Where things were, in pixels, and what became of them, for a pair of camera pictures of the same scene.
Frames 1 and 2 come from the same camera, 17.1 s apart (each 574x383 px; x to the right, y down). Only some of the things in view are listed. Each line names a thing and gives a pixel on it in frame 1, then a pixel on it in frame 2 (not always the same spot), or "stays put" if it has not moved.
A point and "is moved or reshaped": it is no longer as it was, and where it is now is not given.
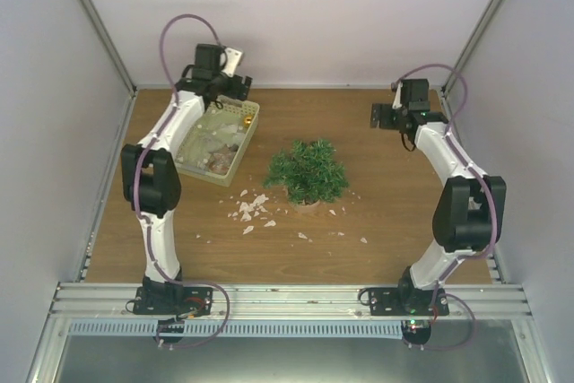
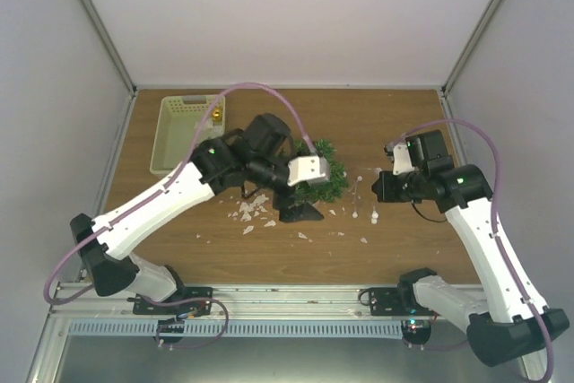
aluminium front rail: [288, 300] stays put
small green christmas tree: [309, 174] stays put
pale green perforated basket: [216, 143] is moved or reshaped
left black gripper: [234, 91] to [297, 213]
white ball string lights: [213, 142] to [374, 214]
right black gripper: [385, 122] to [386, 195]
